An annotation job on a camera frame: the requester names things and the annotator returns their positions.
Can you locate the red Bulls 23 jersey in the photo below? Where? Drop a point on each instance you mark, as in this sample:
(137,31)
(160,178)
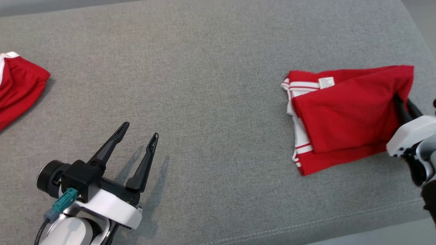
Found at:
(351,112)

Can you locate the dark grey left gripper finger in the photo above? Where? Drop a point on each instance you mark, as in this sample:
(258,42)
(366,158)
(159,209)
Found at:
(143,173)
(107,151)

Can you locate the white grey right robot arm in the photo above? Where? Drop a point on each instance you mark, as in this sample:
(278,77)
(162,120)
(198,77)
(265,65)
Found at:
(425,160)

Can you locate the red shorts with white stripe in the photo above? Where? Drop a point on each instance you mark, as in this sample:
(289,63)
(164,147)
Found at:
(20,85)

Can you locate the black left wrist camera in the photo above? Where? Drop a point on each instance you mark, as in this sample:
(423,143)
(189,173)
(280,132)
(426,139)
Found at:
(81,177)

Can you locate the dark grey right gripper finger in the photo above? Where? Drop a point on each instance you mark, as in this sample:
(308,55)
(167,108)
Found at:
(414,111)
(404,115)

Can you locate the teal left camera connector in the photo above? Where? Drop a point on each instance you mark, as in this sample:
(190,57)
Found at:
(64,200)

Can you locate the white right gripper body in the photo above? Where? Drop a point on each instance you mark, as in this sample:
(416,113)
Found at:
(412,132)

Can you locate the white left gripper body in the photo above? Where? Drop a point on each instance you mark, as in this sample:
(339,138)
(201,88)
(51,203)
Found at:
(112,207)

